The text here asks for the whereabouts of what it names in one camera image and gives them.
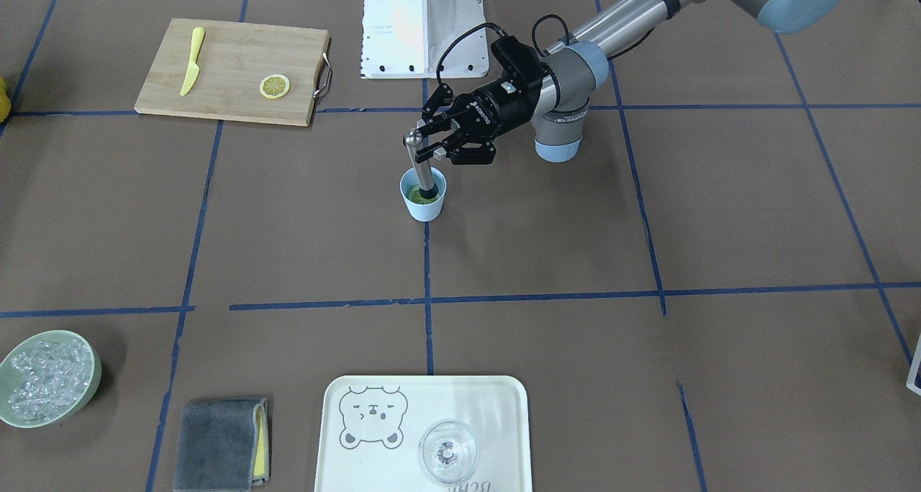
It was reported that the lemon slice on board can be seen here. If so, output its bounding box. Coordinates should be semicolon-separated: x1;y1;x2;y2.
259;73;291;99

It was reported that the green bowl of ice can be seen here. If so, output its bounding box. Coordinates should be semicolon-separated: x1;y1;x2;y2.
1;330;102;429

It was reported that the cream bear tray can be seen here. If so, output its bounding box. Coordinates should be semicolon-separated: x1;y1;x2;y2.
314;376;533;491

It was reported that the white wire cup rack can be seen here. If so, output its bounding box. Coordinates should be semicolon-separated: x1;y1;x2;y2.
905;336;921;395

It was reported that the lemon half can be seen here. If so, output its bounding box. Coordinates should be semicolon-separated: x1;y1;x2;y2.
405;185;441;206

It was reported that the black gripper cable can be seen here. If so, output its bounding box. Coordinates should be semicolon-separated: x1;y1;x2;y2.
436;14;655;90

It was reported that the clear wine glass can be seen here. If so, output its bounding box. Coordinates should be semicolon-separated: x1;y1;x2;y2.
418;419;480;488

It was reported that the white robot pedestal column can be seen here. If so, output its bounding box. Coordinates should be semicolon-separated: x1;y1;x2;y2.
360;0;489;79

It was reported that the bamboo cutting board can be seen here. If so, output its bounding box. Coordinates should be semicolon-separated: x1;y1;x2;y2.
135;18;331;126

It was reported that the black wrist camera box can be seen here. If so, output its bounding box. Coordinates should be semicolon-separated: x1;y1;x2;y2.
490;35;545;99

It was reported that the light blue cup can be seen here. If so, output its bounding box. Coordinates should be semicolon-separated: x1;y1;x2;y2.
400;168;448;222

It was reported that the grey folded cloth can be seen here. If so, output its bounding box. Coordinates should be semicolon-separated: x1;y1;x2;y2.
172;396;271;491

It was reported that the steel muddler black tip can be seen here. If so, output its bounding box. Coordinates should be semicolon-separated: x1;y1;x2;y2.
402;129;440;197

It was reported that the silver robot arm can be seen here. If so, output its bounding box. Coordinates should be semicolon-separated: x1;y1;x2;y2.
404;0;841;168

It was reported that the yellow plastic knife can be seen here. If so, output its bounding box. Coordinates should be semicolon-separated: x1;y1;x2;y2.
180;27;205;96

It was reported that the yellow lemon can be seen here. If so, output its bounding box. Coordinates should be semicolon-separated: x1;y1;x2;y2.
0;77;12;124

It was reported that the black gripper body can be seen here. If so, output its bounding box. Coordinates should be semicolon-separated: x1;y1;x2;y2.
420;80;540;165

